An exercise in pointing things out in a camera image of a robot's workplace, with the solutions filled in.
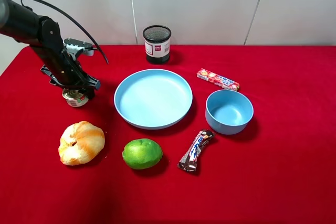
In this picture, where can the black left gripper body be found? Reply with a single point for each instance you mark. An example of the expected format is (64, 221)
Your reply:
(67, 71)

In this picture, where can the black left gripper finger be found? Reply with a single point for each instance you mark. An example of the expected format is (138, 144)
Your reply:
(53, 80)
(89, 86)

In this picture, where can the small tin can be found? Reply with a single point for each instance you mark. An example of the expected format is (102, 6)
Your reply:
(74, 98)

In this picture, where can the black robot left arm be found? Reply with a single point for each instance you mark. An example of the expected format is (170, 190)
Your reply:
(25, 26)

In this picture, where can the croissant bread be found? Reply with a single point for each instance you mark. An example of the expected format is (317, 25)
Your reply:
(80, 143)

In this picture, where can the large light blue plate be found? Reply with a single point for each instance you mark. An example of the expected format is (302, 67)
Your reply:
(153, 99)

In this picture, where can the black mesh pen holder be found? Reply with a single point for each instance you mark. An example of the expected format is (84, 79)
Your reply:
(157, 44)

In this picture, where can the green lime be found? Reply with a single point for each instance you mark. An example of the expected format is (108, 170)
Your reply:
(142, 153)

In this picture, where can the red candy stick pack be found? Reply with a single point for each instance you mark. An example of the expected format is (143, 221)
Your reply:
(218, 80)

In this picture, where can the brown chocolate bar wrapper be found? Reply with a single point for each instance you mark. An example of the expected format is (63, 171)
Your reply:
(188, 162)

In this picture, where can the light blue bowl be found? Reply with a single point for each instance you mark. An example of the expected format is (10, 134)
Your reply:
(228, 112)

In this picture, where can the red tablecloth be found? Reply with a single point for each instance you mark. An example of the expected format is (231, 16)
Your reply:
(279, 169)

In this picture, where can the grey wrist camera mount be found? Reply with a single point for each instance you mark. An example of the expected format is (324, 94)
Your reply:
(76, 47)

